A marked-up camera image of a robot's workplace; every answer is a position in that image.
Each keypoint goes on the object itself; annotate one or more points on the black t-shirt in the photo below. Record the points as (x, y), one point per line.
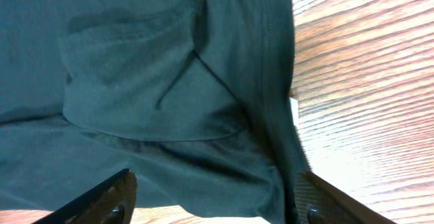
(191, 95)

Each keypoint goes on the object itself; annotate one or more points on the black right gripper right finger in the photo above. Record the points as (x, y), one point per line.
(319, 202)

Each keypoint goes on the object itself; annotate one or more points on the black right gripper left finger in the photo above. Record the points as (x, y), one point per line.
(111, 202)

